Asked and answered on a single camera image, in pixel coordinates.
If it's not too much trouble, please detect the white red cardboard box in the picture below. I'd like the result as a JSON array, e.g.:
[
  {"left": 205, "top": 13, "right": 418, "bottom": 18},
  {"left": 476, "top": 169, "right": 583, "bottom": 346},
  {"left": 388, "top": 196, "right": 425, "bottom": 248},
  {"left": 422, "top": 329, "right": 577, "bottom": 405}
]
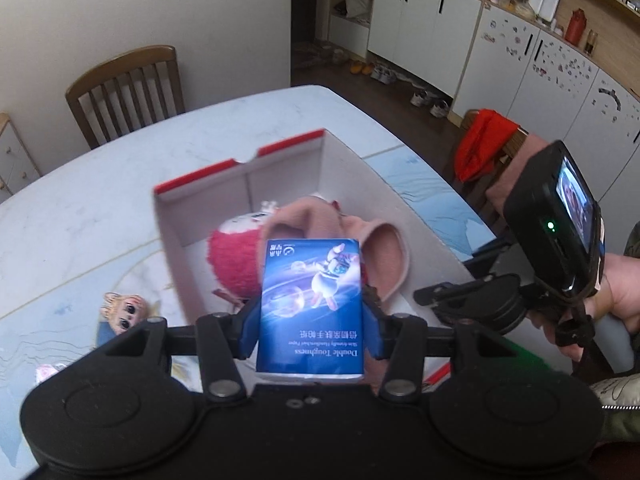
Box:
[{"left": 152, "top": 128, "right": 476, "bottom": 391}]

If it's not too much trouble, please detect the right hand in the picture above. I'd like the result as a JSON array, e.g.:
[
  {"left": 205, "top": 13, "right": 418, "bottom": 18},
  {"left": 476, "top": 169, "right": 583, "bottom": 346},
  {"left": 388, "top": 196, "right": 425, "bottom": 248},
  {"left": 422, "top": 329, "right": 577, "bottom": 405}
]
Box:
[{"left": 527, "top": 251, "right": 640, "bottom": 363}]

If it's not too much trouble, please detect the pink fleece hat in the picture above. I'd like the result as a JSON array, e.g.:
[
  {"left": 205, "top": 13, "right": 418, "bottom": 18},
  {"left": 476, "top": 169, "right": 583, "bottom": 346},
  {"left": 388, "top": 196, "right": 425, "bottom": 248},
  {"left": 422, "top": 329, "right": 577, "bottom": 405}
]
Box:
[{"left": 256, "top": 196, "right": 409, "bottom": 313}]

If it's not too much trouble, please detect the red fuzzy plush toy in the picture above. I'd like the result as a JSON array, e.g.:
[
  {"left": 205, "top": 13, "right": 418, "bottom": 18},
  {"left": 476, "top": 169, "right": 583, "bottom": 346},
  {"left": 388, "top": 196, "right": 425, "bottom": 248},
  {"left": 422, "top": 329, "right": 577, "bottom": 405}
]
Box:
[{"left": 206, "top": 200, "right": 278, "bottom": 300}]

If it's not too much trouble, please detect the blue mountain print mat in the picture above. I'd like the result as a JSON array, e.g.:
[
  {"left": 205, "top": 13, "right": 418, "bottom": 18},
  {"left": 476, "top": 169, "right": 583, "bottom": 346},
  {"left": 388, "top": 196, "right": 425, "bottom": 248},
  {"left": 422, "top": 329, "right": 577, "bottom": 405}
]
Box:
[{"left": 363, "top": 145, "right": 499, "bottom": 261}]

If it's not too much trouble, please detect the small anime doll figure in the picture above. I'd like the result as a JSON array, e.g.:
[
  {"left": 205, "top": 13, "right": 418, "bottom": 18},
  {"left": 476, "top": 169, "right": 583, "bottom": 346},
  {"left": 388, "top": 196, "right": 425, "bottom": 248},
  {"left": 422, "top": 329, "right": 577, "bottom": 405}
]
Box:
[{"left": 101, "top": 292, "right": 149, "bottom": 336}]

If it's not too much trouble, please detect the wooden chair with clothes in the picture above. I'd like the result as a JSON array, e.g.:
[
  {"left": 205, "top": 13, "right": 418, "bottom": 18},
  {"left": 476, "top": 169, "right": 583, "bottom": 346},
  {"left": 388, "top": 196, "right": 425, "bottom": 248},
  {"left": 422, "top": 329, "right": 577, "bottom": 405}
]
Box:
[{"left": 445, "top": 110, "right": 528, "bottom": 235}]

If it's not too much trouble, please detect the red cloth on chair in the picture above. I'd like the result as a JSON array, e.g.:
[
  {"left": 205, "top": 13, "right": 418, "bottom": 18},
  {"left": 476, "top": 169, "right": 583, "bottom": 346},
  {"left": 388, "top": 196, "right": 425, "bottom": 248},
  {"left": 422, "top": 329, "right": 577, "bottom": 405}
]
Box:
[{"left": 454, "top": 108, "right": 518, "bottom": 183}]

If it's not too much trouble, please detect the white cabinet row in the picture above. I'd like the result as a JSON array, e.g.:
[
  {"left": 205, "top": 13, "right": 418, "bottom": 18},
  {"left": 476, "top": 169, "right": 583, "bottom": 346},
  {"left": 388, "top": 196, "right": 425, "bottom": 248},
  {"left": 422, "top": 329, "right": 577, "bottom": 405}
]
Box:
[{"left": 366, "top": 0, "right": 640, "bottom": 191}]

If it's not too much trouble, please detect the red thermos bottle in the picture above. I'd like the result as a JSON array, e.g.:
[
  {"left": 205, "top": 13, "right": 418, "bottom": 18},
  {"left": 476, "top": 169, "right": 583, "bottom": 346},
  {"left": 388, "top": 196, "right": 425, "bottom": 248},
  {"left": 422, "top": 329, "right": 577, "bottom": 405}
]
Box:
[{"left": 564, "top": 9, "right": 587, "bottom": 47}]

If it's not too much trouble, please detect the white drawer cabinet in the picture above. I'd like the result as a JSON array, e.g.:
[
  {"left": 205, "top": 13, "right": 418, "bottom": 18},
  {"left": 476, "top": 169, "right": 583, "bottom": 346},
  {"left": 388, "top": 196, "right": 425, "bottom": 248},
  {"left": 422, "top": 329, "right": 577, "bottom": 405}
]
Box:
[{"left": 0, "top": 113, "right": 41, "bottom": 203}]

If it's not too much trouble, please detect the black action camera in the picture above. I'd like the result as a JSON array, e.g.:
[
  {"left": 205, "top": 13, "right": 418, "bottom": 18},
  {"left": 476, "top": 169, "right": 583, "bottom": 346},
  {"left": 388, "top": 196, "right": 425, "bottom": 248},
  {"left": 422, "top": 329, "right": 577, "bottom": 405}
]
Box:
[{"left": 503, "top": 140, "right": 605, "bottom": 304}]

